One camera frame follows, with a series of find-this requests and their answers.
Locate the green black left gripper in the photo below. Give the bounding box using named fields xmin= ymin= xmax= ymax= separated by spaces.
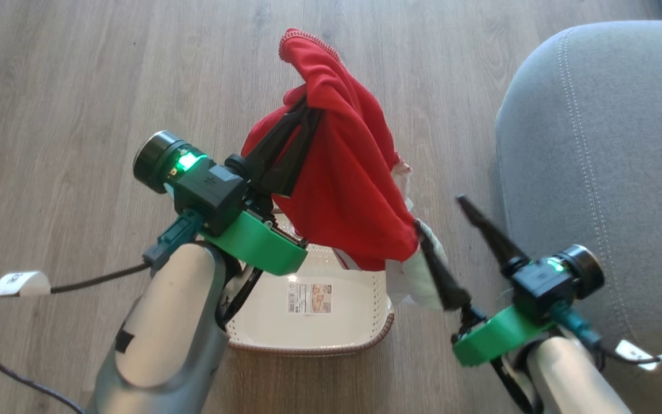
xmin=199 ymin=97 xmax=324 ymax=276

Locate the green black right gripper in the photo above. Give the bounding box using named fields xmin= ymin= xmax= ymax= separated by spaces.
xmin=414 ymin=194 xmax=557 ymax=368

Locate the red and white garment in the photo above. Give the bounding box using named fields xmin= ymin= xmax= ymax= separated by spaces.
xmin=241 ymin=28 xmax=450 ymax=312

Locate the white plastic laundry basket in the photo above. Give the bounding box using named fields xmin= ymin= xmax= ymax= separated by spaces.
xmin=225 ymin=212 xmax=395 ymax=357

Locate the printed paper sticker label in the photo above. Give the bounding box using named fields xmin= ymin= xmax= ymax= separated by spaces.
xmin=287 ymin=282 xmax=333 ymax=315

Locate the grey fabric sofa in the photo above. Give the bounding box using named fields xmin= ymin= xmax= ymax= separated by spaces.
xmin=495 ymin=21 xmax=662 ymax=414

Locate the right arm black teal cable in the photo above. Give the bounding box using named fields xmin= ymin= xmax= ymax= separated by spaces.
xmin=552 ymin=304 xmax=662 ymax=414

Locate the arm black teal cable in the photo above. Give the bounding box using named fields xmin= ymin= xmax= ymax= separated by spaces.
xmin=0 ymin=209 xmax=203 ymax=301
xmin=552 ymin=304 xmax=662 ymax=414

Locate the left arm black teal cable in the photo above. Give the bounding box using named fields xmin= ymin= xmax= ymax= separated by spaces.
xmin=0 ymin=209 xmax=203 ymax=301

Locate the white cable label tag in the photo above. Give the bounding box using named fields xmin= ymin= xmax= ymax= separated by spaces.
xmin=615 ymin=339 xmax=662 ymax=371
xmin=0 ymin=271 xmax=52 ymax=298

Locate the thin black cable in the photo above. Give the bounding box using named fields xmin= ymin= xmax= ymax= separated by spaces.
xmin=0 ymin=332 xmax=86 ymax=414

